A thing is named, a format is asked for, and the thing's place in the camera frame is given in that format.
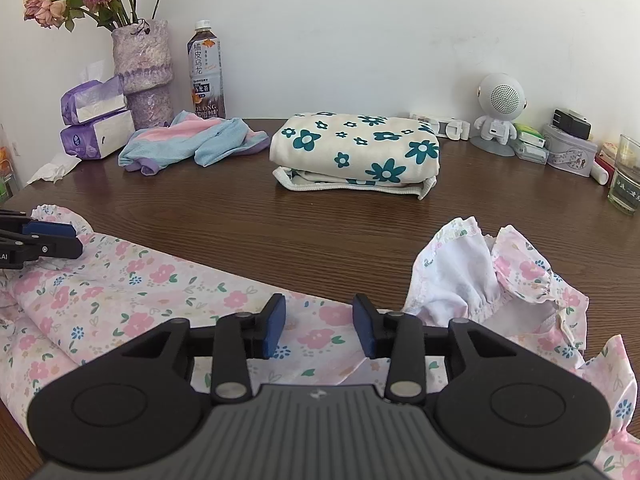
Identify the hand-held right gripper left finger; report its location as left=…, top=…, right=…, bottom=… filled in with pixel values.
left=122, top=294, right=287, bottom=403

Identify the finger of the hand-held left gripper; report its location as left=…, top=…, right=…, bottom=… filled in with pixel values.
left=0, top=232, right=83, bottom=261
left=0, top=209, right=77, bottom=240

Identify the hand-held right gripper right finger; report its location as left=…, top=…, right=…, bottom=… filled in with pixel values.
left=353, top=294, right=521, bottom=403

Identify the pink floral dress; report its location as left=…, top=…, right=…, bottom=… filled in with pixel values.
left=0, top=203, right=640, bottom=480

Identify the crumpled white tissue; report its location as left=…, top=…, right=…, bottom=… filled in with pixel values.
left=26, top=154, right=82, bottom=185

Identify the open purple tissue pack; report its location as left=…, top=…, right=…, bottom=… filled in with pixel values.
left=60, top=60, right=128, bottom=126

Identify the pastel blue pink garment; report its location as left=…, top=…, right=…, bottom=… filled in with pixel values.
left=118, top=111, right=271, bottom=176

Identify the folded cream teal-flowered garment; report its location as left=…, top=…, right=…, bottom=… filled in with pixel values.
left=269, top=112, right=441, bottom=202

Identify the purple textured vase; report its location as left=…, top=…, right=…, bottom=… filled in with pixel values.
left=111, top=20, right=174, bottom=130

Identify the white plastic holder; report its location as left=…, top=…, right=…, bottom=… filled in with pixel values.
left=410, top=112, right=472, bottom=141

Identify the tea bottle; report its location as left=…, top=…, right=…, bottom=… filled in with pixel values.
left=187, top=20, right=227, bottom=120

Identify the green white small box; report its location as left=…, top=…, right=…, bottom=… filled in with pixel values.
left=514, top=124, right=546, bottom=147

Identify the white robot-shaped speaker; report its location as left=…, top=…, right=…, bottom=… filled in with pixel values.
left=469, top=73, right=528, bottom=157

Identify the black power adapter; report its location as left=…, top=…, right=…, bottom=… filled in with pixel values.
left=552, top=108, right=593, bottom=141

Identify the glass cup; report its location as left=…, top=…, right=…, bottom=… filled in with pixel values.
left=607, top=134, right=640, bottom=217

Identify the small pink yellow box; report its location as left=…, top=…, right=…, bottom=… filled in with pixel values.
left=597, top=141, right=623, bottom=173

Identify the wire storage rack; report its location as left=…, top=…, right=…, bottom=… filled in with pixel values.
left=0, top=125, right=21, bottom=196

